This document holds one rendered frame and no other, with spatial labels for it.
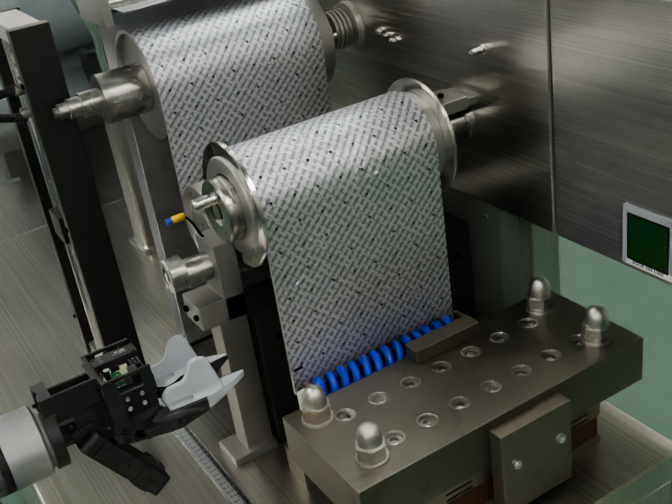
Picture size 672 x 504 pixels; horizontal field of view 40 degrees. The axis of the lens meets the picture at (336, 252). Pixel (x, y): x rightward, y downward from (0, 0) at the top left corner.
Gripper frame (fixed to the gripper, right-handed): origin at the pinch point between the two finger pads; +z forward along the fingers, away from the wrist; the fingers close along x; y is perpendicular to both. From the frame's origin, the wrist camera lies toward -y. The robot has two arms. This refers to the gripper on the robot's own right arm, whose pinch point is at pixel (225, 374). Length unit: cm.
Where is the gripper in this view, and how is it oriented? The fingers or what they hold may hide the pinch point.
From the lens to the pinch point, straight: 104.7
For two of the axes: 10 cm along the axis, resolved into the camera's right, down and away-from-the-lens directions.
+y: -1.5, -8.9, -4.4
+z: 8.4, -3.5, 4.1
